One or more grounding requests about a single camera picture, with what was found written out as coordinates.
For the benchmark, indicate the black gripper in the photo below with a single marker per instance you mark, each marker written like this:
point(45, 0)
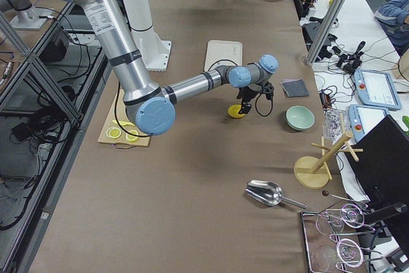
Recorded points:
point(250, 92)

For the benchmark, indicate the yellow lemon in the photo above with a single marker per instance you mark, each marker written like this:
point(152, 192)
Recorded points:
point(234, 111)

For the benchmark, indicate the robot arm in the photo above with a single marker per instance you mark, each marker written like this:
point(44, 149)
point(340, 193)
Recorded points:
point(149, 106)

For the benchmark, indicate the cream rabbit tray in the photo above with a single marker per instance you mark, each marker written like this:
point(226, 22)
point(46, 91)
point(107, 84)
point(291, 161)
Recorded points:
point(221, 52)

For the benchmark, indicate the grey folded cloth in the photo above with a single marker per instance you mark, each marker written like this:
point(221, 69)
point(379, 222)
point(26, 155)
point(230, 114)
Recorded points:
point(294, 88)

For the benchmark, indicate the mint green bowl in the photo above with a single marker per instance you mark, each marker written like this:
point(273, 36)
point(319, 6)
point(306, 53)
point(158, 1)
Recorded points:
point(299, 118)

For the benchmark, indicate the metal scoop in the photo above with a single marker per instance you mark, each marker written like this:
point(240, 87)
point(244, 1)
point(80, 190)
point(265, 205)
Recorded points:
point(269, 194)

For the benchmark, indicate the wooden mug tree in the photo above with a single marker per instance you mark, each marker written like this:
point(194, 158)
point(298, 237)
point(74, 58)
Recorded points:
point(313, 172)

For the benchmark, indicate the blue teach pendant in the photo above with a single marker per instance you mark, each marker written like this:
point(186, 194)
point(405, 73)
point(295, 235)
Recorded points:
point(364, 118)
point(376, 89)

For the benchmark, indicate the lemon slice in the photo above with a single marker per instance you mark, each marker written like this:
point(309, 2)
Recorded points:
point(113, 132)
point(132, 136)

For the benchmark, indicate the yellow plastic knife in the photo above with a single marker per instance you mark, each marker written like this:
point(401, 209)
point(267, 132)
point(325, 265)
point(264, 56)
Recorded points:
point(123, 123)

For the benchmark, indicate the wooden cutting board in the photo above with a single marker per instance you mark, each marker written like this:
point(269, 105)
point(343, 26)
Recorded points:
point(117, 112)

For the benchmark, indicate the black monitor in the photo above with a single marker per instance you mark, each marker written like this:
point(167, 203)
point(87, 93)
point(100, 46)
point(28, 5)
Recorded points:
point(382, 169)

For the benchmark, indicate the person in dark jacket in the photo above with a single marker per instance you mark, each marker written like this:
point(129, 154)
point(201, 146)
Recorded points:
point(393, 18)

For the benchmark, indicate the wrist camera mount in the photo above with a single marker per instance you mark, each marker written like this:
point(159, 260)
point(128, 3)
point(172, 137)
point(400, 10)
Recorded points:
point(268, 91)

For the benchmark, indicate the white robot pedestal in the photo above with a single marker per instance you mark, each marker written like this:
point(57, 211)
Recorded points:
point(155, 52)

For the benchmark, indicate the aluminium frame post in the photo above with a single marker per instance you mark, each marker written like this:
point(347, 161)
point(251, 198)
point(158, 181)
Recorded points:
point(323, 32)

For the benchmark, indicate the wire glass rack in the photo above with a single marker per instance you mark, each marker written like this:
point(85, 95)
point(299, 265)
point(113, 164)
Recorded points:
point(330, 239)

